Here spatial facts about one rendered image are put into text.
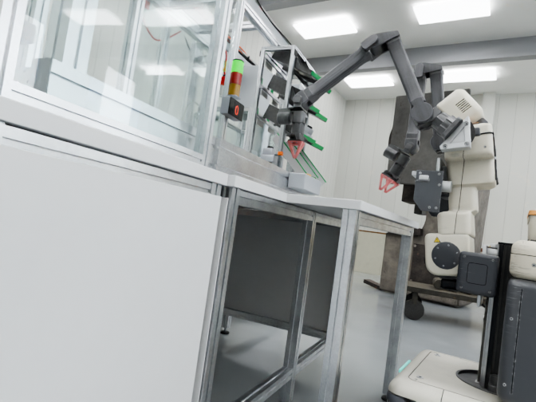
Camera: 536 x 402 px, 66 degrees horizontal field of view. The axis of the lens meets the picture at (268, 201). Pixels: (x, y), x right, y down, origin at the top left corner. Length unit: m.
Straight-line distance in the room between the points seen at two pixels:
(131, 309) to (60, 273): 0.19
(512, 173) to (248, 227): 10.19
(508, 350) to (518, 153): 10.98
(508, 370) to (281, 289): 1.42
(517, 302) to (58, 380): 1.29
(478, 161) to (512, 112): 10.93
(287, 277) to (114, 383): 1.83
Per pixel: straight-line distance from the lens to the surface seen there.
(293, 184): 1.59
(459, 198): 1.77
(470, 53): 9.87
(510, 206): 12.18
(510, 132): 12.54
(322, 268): 2.51
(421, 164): 5.98
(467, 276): 1.62
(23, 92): 0.67
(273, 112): 2.18
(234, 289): 2.74
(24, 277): 0.67
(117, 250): 0.78
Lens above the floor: 0.75
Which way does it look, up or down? 3 degrees up
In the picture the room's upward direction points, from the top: 8 degrees clockwise
